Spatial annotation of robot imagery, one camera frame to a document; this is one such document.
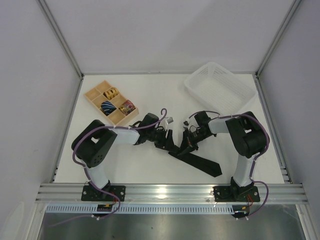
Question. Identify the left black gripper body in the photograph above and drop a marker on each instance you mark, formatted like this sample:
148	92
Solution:
166	139

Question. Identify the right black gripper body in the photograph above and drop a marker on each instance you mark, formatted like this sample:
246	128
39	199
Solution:
188	139

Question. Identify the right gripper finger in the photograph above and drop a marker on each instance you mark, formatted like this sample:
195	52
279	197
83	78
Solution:
186	149
185	143

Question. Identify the black necktie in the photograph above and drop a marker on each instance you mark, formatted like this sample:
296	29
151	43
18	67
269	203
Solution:
205	165

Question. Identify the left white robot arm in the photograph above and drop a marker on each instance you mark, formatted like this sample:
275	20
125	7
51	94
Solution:
91	147

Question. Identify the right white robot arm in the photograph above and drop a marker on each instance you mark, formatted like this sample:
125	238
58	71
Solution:
249	139

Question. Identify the colourful dotted rolled tie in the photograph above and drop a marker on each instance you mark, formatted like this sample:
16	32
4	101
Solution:
127	107

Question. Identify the white plastic basket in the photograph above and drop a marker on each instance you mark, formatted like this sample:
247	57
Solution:
220	90

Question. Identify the wooden compartment box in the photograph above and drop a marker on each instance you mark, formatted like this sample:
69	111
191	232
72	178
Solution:
95	97

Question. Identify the blue striped rolled tie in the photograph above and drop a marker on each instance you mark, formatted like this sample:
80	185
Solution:
107	107

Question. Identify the yellow patterned rolled tie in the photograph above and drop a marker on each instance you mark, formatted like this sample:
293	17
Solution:
111	93

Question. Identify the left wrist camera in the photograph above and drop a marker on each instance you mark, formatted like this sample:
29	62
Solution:
168	120

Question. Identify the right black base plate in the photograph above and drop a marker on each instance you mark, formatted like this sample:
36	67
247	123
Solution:
232	193

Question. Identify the aluminium mounting rail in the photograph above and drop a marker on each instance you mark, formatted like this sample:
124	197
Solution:
195	194

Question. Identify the white slotted cable duct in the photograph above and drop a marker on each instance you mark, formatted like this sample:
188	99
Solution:
218	209

